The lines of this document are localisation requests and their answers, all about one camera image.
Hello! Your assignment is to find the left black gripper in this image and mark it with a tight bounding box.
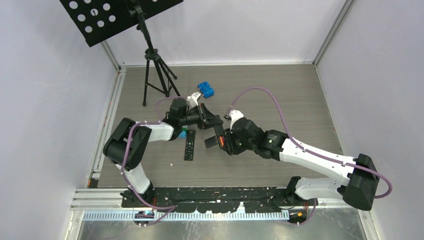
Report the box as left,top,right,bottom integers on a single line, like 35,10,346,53
179,103,223,131

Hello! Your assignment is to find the black remote control back up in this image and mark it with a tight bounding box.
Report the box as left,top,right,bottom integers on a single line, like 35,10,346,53
213,124,225,145

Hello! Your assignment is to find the black battery cover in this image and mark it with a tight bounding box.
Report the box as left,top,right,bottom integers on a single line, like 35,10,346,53
204,136,218,149

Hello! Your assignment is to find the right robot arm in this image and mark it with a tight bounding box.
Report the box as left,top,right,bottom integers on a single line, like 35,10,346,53
217,117,380,211

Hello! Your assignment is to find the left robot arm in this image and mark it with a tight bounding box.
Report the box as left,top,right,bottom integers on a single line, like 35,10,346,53
102,97,223,207

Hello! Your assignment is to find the black remote with buttons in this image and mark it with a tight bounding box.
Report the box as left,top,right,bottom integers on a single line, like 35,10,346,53
184,130,196,161

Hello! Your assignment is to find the blue toy car block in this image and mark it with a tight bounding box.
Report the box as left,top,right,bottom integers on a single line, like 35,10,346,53
197,81,215,98

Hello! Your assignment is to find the blue green white block stack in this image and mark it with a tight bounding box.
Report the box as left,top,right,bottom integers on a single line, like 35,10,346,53
178,125,188,139

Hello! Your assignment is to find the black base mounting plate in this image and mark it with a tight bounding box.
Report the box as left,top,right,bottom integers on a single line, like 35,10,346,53
141,186,305,214

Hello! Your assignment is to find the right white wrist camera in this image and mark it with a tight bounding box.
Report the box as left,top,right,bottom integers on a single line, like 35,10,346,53
223,109,244,130

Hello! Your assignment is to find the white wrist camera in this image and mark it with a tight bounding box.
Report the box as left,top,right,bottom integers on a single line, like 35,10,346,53
223,109,244,130
186,91,202,109

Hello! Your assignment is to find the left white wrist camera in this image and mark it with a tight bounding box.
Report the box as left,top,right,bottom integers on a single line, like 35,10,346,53
186,91,202,109

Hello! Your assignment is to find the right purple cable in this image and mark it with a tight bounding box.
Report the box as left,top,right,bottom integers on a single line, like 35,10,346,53
226,87,394,229

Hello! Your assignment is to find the purple cable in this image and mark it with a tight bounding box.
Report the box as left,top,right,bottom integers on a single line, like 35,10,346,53
226,87,394,229
120,96,188,228

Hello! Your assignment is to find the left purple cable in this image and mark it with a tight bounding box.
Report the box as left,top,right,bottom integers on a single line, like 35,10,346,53
120,96,188,228

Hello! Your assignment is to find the aluminium frame rail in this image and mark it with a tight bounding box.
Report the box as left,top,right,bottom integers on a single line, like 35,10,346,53
68,188,350,233

